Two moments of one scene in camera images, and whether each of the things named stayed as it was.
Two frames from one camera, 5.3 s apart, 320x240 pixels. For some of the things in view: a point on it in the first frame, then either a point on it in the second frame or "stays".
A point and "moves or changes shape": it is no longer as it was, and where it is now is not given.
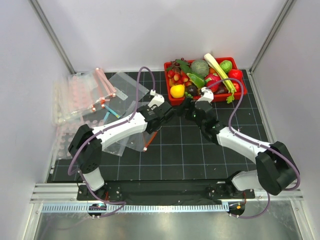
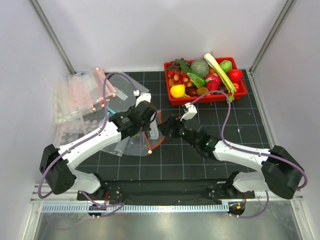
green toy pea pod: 198,82 stays
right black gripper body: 191,113 -> 179,130
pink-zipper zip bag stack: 78,99 stays
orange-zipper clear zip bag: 140,141 moves or changes shape
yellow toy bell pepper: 177,91 stays
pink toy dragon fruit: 211,79 stays
